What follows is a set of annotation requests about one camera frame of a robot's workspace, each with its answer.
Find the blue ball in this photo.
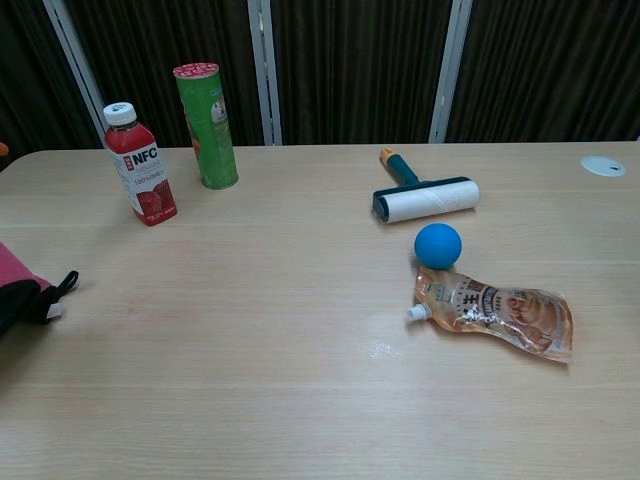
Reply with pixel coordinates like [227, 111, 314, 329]
[413, 222, 463, 272]

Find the grey round cable grommet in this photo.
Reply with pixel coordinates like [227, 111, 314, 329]
[579, 154, 627, 178]

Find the pink cloth with black trim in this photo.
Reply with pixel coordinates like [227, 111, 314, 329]
[0, 241, 80, 339]

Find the slanted white partition post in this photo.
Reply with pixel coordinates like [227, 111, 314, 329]
[42, 0, 109, 147]

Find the teal handled lint roller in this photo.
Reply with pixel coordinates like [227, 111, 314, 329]
[371, 146, 481, 226]

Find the orange spout pouch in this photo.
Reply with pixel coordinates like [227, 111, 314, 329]
[404, 264, 574, 365]

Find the red NFC juice bottle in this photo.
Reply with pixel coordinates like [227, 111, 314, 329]
[103, 101, 179, 228]

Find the white partition post with holes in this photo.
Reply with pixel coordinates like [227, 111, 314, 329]
[428, 0, 474, 144]

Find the green chip can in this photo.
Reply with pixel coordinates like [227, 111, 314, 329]
[172, 62, 240, 192]

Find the upright white partition post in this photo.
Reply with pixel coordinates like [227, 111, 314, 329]
[247, 0, 284, 147]

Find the dark brown curtain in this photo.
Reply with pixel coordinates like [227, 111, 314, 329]
[0, 0, 640, 170]

